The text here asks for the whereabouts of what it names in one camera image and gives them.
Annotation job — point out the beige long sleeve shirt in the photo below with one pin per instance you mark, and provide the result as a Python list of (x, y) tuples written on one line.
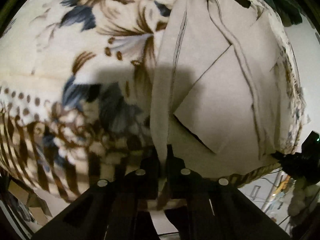
[(214, 97)]

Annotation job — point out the floral bed blanket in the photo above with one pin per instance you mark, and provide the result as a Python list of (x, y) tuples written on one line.
[(76, 91)]

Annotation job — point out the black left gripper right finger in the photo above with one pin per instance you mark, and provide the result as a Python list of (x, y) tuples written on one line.
[(211, 210)]

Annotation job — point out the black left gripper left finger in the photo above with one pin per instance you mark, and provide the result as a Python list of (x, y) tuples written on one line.
[(129, 217)]

